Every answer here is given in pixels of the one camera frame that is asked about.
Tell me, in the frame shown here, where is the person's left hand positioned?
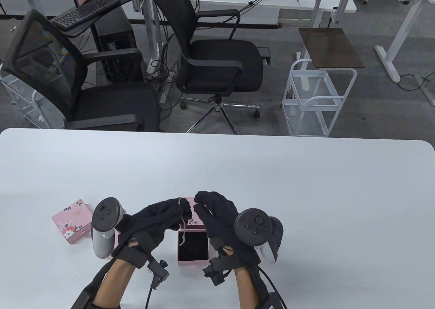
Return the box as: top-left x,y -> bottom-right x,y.
110,197 -> 193,269

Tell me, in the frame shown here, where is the person's right hand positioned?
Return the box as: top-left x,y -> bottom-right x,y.
194,191 -> 262,269

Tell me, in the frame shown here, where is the silver chain necklace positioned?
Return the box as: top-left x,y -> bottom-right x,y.
177,197 -> 192,247

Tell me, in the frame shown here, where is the pink tray black lining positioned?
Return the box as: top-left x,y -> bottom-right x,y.
177,230 -> 210,267

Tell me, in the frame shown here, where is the person's left forearm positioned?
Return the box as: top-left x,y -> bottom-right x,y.
92,258 -> 135,308

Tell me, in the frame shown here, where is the black labelled forearm box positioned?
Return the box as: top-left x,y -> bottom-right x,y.
262,290 -> 282,309

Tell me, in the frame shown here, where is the person's right forearm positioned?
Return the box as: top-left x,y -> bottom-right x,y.
233,267 -> 262,309

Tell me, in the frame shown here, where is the grey hand controller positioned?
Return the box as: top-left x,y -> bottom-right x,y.
234,208 -> 284,263
90,197 -> 127,259

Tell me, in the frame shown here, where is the pink floral gift box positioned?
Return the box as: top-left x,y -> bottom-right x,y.
52,199 -> 92,245

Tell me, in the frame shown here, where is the black mesh office chair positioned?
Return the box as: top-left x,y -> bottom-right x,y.
2,9 -> 162,132

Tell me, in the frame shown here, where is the black chair chrome base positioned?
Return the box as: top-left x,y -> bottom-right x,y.
152,0 -> 265,135

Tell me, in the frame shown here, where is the black computer tower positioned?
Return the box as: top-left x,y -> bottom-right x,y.
93,7 -> 145,84

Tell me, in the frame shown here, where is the dark brown wooden board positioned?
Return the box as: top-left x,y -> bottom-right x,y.
298,28 -> 366,69

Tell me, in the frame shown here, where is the black keyboard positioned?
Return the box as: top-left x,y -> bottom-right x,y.
51,0 -> 122,31

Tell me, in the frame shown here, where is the white desk foot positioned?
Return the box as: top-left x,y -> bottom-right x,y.
414,74 -> 435,106

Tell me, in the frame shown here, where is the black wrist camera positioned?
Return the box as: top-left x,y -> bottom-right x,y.
146,260 -> 170,289
203,257 -> 235,287

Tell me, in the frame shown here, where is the black glove cable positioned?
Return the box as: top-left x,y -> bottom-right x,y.
144,282 -> 155,309
260,267 -> 289,309

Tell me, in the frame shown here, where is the white wire cart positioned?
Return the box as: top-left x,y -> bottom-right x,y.
0,64 -> 51,129
281,59 -> 357,138

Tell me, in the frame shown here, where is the tangle of black cables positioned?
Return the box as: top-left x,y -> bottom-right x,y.
146,23 -> 180,119

